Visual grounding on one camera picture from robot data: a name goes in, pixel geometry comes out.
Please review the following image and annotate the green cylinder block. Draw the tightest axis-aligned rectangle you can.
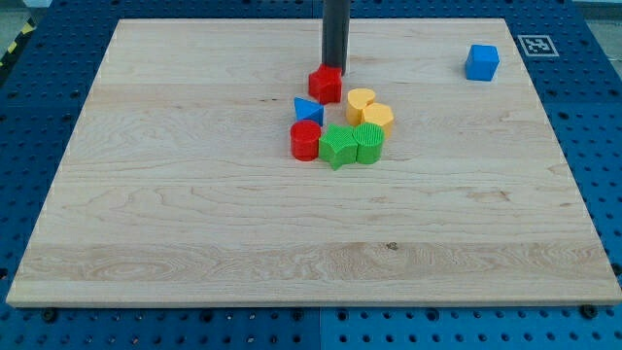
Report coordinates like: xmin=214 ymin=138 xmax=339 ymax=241
xmin=353 ymin=122 xmax=385 ymax=164

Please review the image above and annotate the white fiducial marker tag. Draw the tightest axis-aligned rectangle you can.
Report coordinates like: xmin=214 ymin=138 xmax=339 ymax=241
xmin=518 ymin=34 xmax=559 ymax=57

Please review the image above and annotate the green star block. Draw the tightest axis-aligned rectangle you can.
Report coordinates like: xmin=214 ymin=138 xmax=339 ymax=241
xmin=319 ymin=124 xmax=359 ymax=170

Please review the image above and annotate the yellow heart block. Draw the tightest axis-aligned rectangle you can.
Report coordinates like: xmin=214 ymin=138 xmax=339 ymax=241
xmin=345 ymin=87 xmax=376 ymax=126

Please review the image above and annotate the wooden board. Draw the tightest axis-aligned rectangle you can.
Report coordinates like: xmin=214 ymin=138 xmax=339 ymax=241
xmin=7 ymin=18 xmax=621 ymax=308

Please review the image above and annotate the red cylinder block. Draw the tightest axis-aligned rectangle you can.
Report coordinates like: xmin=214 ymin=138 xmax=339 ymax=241
xmin=290 ymin=120 xmax=322 ymax=161

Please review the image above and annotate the blue triangle block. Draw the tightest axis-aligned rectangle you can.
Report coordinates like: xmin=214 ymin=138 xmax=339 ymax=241
xmin=294 ymin=97 xmax=325 ymax=126

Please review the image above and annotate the yellow hexagon block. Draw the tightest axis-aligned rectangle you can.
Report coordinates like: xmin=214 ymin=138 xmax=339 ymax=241
xmin=362 ymin=102 xmax=395 ymax=138

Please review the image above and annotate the red star block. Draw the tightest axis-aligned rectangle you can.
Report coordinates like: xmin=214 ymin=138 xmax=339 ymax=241
xmin=308 ymin=63 xmax=342 ymax=105

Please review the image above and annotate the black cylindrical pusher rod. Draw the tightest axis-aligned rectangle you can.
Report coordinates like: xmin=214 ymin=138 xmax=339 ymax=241
xmin=322 ymin=0 xmax=350 ymax=75

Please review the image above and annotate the blue cube block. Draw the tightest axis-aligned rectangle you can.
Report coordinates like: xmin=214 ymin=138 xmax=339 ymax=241
xmin=465 ymin=45 xmax=500 ymax=82

